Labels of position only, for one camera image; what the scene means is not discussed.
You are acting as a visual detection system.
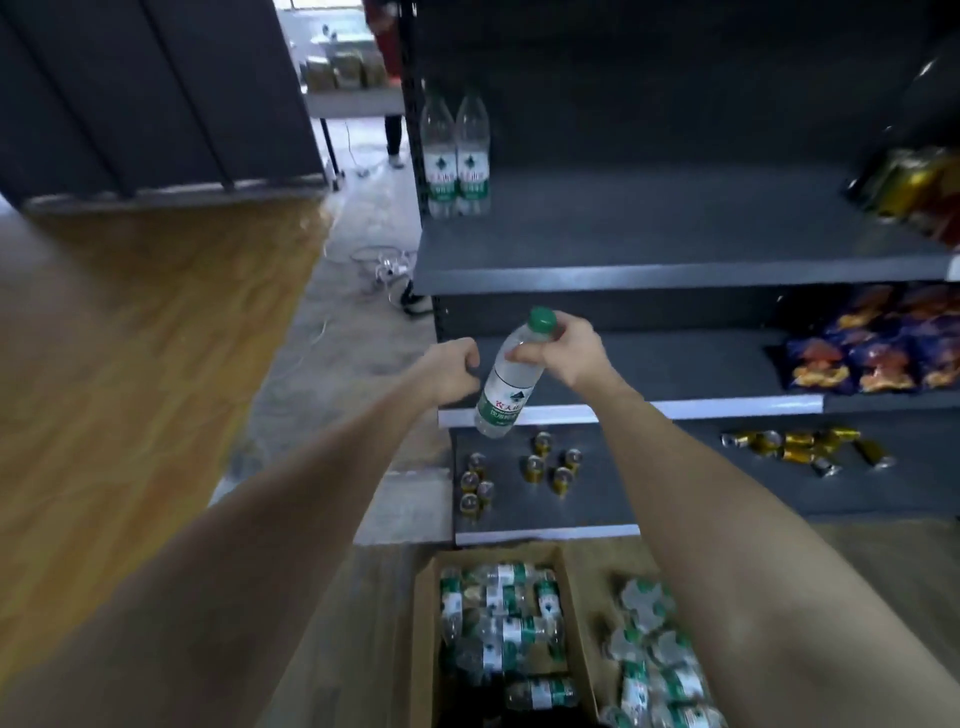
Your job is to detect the person's right hand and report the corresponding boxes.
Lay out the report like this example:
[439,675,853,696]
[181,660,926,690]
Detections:
[506,311,624,395]

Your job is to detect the person's left hand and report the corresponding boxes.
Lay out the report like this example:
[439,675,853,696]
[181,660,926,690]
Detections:
[419,337,483,406]

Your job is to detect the water bottle green cap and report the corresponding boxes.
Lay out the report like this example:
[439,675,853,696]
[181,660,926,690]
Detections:
[455,91,493,219]
[473,305,560,440]
[419,93,459,220]

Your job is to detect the dark grey metal shelf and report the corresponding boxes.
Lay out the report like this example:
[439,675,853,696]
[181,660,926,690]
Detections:
[397,0,960,545]

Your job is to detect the water bottles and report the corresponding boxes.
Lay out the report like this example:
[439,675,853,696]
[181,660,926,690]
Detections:
[437,562,583,714]
[599,573,729,728]

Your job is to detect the brown cardboard box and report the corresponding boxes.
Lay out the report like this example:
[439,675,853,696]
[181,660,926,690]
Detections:
[408,543,601,728]

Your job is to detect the person's left forearm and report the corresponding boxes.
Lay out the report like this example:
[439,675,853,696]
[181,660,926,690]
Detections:
[0,374,459,728]

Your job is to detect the person's right forearm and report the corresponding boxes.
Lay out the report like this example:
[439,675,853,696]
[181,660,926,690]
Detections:
[592,367,960,728]

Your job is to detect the group of small gold cans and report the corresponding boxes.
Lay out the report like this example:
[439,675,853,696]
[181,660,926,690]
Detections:
[457,431,585,523]

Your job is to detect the scattered gold drink cans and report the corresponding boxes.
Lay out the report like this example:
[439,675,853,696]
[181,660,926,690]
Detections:
[719,425,895,479]

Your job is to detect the white table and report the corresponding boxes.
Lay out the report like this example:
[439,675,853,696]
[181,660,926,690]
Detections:
[303,86,406,193]

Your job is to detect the pile of blue orange snack packets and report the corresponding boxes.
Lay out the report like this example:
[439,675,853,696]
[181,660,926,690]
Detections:
[783,283,960,395]

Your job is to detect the dark grey partition panels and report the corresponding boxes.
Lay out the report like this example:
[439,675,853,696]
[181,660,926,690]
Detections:
[0,0,328,211]

